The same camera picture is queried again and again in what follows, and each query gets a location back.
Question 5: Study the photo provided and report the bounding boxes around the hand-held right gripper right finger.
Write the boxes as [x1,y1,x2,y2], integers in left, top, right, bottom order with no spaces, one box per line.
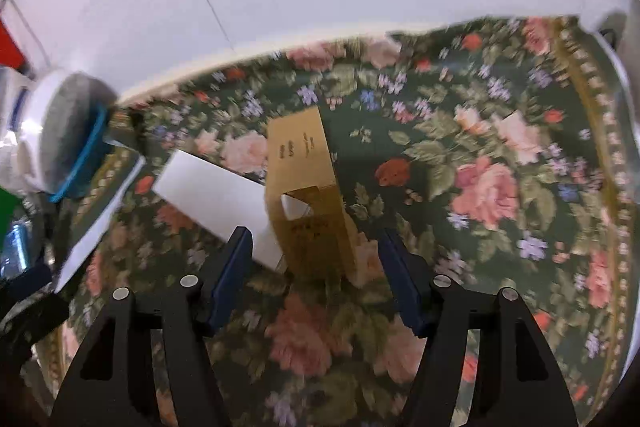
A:
[377,229,578,427]

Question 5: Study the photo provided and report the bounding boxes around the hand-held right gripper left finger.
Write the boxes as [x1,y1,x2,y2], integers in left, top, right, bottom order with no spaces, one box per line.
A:
[50,227,253,427]

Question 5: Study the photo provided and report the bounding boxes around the brown cardboard packaging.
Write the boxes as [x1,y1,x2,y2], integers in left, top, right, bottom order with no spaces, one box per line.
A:
[265,107,368,288]

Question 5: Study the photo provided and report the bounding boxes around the white paper sheet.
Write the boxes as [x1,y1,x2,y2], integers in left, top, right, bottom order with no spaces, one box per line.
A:
[152,151,288,270]

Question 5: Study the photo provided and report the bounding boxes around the green object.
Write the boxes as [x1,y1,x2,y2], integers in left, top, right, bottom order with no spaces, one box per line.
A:
[0,189,23,248]

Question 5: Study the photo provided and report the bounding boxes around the green floral rug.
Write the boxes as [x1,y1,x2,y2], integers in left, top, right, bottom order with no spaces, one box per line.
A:
[30,14,640,427]

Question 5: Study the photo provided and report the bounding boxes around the blue tray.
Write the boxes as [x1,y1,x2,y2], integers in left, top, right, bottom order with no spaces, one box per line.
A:
[50,107,108,202]

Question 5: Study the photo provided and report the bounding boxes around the white round container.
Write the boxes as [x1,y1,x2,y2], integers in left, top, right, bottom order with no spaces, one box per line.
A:
[22,69,118,195]

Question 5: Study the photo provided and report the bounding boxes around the red object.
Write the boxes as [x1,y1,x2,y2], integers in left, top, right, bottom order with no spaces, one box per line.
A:
[0,19,26,70]

